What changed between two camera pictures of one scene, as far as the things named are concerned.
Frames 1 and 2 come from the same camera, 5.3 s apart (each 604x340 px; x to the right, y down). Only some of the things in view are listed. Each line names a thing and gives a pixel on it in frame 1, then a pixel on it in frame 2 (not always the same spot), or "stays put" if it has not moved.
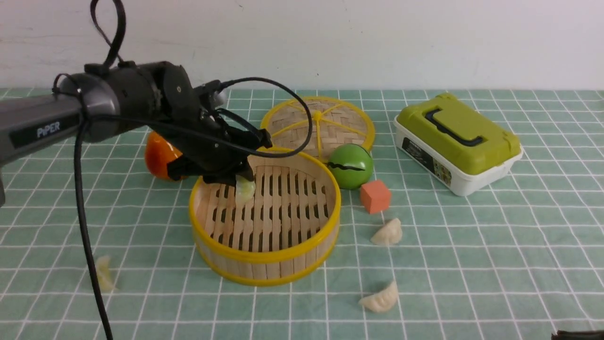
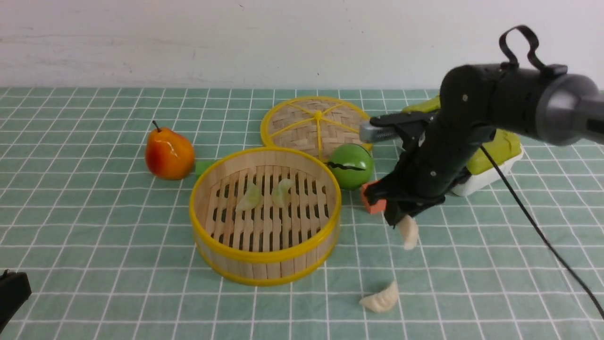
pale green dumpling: x=245 y=190 to x=251 y=199
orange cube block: x=376 y=195 stays put
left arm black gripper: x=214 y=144 to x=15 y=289
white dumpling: x=390 y=234 to x=409 y=228
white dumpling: x=105 y=280 to x=280 y=194
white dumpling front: x=382 y=301 stays put
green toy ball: x=352 y=165 stays put
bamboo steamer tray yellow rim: x=286 y=232 stays put
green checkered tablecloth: x=92 y=248 stays put
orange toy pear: x=159 y=152 stays put
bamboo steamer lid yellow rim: x=315 y=125 stays put
